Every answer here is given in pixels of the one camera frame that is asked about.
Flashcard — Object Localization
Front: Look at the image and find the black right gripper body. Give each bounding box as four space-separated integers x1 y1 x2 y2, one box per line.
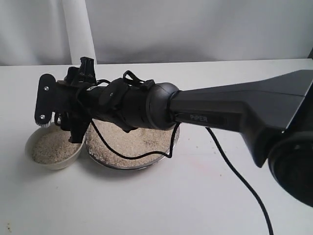
55 67 153 133

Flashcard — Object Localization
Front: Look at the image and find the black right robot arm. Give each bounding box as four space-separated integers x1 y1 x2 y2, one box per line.
53 57 313 206

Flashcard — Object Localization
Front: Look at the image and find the uncooked white rice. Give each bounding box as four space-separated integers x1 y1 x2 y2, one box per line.
32 131 80 165

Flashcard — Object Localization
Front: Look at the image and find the white ceramic bowl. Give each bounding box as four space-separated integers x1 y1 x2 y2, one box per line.
25 125 85 170

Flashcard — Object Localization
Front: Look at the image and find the rice in steel tray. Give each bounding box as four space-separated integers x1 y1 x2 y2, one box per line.
87 119 179 167

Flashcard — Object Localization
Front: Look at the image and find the round steel tray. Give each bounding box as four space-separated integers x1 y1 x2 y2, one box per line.
84 121 181 171

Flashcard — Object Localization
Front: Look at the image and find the white backdrop curtain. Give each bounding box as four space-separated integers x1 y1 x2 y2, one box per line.
0 0 313 66

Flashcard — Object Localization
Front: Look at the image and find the black camera cable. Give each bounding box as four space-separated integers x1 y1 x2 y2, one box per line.
73 70 274 235

